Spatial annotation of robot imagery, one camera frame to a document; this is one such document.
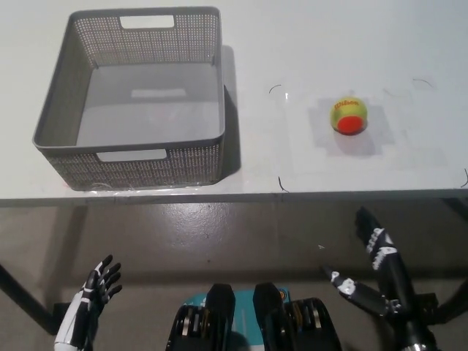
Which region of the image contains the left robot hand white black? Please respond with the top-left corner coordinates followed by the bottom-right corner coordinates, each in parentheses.
top-left (54, 254), bottom-right (123, 349)

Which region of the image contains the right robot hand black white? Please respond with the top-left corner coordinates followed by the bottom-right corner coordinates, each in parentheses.
top-left (321, 206), bottom-right (421, 339)

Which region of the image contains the yellow orange tennis ball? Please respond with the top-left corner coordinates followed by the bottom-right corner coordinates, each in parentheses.
top-left (331, 95), bottom-right (368, 136)

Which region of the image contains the black metal table leg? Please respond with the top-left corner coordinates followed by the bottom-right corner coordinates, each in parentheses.
top-left (416, 277), bottom-right (468, 326)
top-left (0, 261), bottom-right (74, 336)

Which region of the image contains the clear tape strip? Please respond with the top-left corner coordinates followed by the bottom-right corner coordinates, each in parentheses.
top-left (87, 181), bottom-right (205, 194)

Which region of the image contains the black teal robot torso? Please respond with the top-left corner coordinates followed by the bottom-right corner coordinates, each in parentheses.
top-left (162, 283), bottom-right (343, 351)

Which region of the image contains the grey perforated plastic basket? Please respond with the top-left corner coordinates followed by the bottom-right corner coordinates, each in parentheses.
top-left (31, 6), bottom-right (225, 192)

